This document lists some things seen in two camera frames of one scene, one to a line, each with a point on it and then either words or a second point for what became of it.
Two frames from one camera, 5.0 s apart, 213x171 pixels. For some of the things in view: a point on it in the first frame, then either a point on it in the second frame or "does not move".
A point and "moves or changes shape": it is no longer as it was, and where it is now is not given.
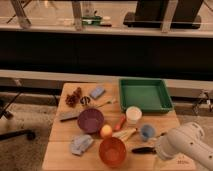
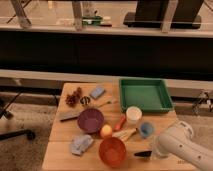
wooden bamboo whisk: (125, 134) does not move
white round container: (133, 114) does not move
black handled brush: (144, 150) moves or changes shape
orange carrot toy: (120, 123) does not move
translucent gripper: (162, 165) to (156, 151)
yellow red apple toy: (106, 130) does not move
